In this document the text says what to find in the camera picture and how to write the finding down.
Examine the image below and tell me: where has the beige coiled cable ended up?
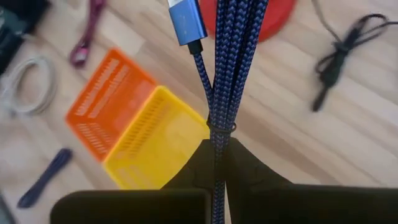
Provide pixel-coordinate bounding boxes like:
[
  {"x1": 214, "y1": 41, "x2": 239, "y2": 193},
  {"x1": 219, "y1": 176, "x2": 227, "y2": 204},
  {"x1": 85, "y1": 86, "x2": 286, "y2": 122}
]
[{"x1": 0, "y1": 55, "x2": 58, "y2": 118}]

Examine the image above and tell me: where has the orange plastic basket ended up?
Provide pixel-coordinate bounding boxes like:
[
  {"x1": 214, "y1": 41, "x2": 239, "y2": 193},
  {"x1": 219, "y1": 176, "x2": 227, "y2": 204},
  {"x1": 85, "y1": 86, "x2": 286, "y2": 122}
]
[{"x1": 64, "y1": 48, "x2": 158, "y2": 162}]

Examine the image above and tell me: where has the yellow plastic basket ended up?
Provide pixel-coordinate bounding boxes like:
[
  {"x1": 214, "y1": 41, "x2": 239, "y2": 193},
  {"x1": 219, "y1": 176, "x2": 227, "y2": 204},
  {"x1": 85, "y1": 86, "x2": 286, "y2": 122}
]
[{"x1": 102, "y1": 85, "x2": 211, "y2": 190}]

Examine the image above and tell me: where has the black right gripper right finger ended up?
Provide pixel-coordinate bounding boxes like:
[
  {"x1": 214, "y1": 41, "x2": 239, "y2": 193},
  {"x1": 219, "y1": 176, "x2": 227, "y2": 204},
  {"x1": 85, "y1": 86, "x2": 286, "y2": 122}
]
[{"x1": 224, "y1": 138, "x2": 398, "y2": 224}]

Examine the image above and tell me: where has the blue braided USB cable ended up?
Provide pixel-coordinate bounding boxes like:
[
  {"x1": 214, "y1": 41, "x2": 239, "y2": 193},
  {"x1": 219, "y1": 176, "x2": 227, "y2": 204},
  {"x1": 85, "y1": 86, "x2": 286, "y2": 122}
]
[
  {"x1": 17, "y1": 147, "x2": 74, "y2": 209},
  {"x1": 167, "y1": 0, "x2": 270, "y2": 224}
]

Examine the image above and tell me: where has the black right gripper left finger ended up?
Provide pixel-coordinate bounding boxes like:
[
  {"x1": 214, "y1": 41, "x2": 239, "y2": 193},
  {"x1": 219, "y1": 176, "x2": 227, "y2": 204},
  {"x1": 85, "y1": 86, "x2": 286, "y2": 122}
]
[{"x1": 50, "y1": 139, "x2": 215, "y2": 224}]

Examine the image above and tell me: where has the magenta braided USB cable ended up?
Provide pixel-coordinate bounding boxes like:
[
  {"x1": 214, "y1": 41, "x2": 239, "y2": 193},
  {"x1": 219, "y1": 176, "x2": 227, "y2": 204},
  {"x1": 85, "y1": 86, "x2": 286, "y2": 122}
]
[{"x1": 68, "y1": 0, "x2": 108, "y2": 68}]

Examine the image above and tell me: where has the black lamp power cord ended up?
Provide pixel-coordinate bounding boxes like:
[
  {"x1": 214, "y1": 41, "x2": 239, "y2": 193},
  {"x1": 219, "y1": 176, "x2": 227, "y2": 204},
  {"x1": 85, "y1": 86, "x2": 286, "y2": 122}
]
[{"x1": 310, "y1": 0, "x2": 398, "y2": 113}]

